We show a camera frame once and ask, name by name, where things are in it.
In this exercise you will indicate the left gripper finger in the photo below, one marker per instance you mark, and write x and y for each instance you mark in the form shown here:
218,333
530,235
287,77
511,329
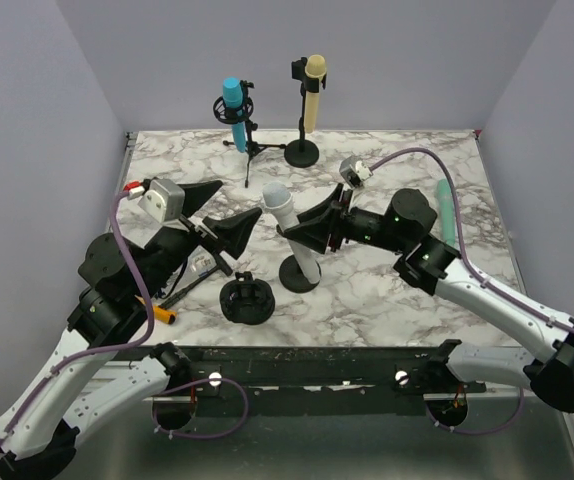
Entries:
196,195
235,232

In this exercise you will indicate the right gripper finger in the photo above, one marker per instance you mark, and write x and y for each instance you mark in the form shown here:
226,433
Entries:
321,207
313,234

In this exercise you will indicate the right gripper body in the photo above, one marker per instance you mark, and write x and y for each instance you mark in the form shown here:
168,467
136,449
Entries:
341,216

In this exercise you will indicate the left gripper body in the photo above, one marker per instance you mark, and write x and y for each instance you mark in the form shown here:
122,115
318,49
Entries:
201,234

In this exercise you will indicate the short black clip stand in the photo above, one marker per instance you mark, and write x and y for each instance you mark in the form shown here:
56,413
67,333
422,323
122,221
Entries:
292,277

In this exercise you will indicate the white microphone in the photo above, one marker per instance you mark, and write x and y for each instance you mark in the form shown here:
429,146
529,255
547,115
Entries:
278,202

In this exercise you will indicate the tall black clip stand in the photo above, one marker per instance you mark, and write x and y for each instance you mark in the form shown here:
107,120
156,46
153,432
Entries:
302,153

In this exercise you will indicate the black shock-mount round stand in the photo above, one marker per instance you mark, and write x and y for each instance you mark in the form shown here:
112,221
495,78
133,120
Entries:
247,300

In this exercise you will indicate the mint green microphone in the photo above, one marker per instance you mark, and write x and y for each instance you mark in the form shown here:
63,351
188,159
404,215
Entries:
446,212

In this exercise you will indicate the beige microphone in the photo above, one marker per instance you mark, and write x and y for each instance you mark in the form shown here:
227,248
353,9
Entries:
314,73

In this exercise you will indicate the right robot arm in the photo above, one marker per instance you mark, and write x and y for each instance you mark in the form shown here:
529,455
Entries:
542,361

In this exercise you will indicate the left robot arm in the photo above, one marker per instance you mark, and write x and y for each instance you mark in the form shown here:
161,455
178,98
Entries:
151,236

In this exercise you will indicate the blue microphone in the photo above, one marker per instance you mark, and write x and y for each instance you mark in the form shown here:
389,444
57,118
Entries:
233,97

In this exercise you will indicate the clear plastic screw box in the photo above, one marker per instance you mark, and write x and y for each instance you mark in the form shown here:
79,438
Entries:
200,263

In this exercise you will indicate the orange yellow tool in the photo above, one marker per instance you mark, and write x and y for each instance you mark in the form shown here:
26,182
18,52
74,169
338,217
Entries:
160,314

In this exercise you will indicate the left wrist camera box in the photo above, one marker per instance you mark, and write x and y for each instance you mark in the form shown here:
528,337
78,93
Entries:
163,201

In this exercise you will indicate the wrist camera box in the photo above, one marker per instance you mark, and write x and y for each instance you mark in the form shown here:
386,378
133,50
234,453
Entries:
355,172
163,201

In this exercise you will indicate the black t-handle tool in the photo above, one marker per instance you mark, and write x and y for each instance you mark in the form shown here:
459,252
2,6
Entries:
185,282

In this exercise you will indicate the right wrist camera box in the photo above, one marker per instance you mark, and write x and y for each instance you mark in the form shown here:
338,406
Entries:
355,172

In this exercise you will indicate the black tripod shock-mount stand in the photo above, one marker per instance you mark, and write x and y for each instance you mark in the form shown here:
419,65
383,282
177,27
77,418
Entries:
253,147

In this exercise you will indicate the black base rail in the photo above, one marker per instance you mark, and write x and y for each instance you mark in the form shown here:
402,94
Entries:
326,381

